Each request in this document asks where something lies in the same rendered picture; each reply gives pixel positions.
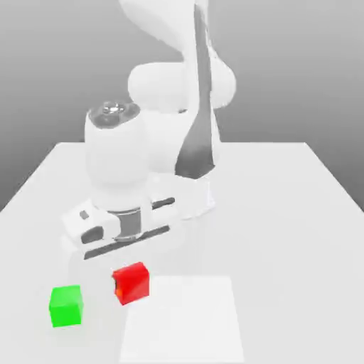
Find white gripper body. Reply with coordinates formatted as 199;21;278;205
74;223;178;268

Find small red cube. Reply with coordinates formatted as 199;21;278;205
112;261;151;307

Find small green cube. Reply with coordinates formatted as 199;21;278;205
48;284;85;328

